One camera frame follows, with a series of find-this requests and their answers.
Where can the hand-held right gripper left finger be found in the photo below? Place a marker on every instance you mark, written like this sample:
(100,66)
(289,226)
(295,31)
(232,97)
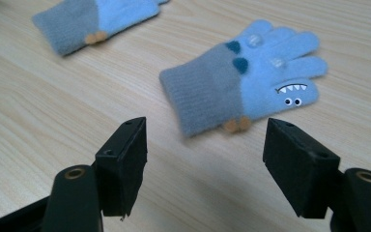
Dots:
(122,167)

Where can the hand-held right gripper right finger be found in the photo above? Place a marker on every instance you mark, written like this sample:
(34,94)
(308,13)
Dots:
(299,170)

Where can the blue grey knit glove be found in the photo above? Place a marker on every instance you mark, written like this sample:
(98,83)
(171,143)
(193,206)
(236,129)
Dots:
(77,22)
(212,87)

